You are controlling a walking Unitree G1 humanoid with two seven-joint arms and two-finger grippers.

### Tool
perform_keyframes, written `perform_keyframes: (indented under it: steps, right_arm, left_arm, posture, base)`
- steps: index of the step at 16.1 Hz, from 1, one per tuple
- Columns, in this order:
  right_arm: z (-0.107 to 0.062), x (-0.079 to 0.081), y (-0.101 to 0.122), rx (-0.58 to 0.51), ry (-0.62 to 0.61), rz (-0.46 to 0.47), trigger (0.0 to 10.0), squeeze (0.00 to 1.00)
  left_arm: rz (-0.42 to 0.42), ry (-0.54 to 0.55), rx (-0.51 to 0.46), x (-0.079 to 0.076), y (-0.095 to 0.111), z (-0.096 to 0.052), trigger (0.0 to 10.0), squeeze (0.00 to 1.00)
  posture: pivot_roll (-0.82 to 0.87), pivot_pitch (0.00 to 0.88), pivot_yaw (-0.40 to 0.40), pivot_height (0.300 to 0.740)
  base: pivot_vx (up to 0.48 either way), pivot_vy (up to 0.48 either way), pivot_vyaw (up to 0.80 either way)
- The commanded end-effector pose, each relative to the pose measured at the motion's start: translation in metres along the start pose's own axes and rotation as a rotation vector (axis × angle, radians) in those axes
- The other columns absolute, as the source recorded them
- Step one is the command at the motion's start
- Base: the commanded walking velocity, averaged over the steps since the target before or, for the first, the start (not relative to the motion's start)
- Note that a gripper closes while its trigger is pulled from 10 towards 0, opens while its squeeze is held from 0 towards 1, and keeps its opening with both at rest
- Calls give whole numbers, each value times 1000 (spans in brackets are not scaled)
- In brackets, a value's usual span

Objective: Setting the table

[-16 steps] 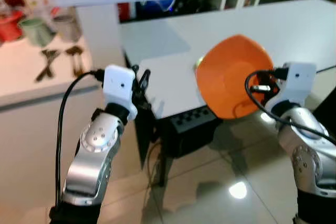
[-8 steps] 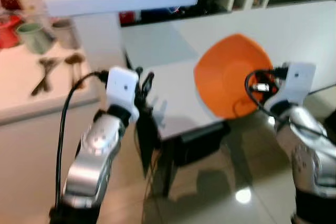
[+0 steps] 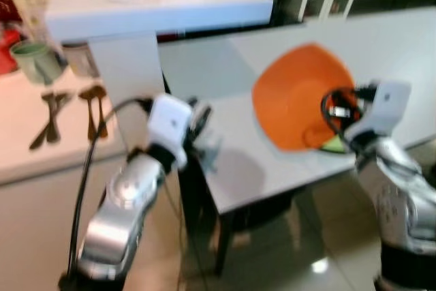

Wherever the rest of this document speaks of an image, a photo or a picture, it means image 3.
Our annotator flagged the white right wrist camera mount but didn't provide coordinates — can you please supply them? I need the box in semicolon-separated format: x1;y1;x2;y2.
343;80;414;147

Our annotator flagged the grey cup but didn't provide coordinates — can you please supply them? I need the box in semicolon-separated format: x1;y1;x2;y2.
62;42;100;79

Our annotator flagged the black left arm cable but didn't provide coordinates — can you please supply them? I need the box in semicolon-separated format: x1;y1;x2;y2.
67;96;155;279

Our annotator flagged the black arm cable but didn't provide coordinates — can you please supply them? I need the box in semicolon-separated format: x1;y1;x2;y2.
320;87;363;150
67;96;155;279

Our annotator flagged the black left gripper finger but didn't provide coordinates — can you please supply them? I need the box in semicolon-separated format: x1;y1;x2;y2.
198;99;215;136

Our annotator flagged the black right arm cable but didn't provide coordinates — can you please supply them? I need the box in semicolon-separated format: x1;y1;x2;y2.
320;87;363;150

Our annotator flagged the red container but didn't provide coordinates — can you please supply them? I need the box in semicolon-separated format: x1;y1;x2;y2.
0;0;22;75

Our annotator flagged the green item under plate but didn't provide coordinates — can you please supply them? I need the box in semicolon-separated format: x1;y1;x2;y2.
319;137;349;155

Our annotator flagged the orange plastic plate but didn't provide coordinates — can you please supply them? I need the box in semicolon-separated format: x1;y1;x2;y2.
251;43;357;153

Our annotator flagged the beige sideboard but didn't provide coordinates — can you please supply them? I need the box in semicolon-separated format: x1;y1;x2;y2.
0;66;186;291

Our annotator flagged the green mug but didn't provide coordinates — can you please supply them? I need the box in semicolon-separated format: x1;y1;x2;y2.
10;40;67;87

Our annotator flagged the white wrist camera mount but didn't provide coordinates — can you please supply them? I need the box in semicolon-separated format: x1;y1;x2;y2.
343;80;414;147
145;93;196;170

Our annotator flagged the brown wooden fork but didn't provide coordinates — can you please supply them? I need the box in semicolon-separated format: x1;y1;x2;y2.
28;90;73;151

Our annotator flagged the grey dining table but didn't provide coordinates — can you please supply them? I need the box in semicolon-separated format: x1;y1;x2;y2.
158;6;436;277

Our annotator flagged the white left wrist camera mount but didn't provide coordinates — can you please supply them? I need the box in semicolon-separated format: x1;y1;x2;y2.
145;93;196;170

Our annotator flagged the brown wooden spoon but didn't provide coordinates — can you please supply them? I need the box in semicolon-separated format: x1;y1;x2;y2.
78;85;109;142

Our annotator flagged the white counter table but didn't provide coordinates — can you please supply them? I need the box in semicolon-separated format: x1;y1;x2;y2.
44;0;275;150

